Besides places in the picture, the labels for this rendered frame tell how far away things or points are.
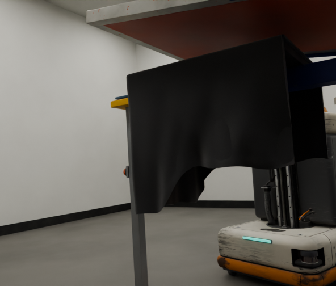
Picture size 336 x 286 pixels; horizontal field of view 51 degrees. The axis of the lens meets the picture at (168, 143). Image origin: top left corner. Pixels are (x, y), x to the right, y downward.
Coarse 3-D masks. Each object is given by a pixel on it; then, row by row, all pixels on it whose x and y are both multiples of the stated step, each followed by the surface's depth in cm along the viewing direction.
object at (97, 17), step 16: (144, 0) 95; (160, 0) 92; (176, 0) 89; (192, 0) 86; (208, 0) 84; (224, 0) 83; (240, 0) 82; (96, 16) 105; (112, 16) 101; (128, 16) 99; (144, 16) 98; (112, 32) 116
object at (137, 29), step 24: (264, 0) 81; (288, 0) 80; (312, 0) 80; (120, 24) 107; (144, 24) 105; (168, 24) 104; (192, 24) 102; (216, 24) 101; (240, 24) 99; (264, 24) 98; (288, 24) 97; (312, 24) 96
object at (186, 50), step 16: (272, 32) 105; (288, 32) 104; (304, 32) 103; (320, 32) 102; (160, 48) 133; (176, 48) 131; (192, 48) 129; (208, 48) 128; (224, 48) 126; (304, 48) 119; (320, 48) 118
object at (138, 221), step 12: (120, 108) 152; (132, 192) 146; (132, 204) 146; (132, 216) 146; (132, 228) 146; (144, 228) 147; (144, 240) 146; (144, 252) 145; (144, 264) 145; (144, 276) 144
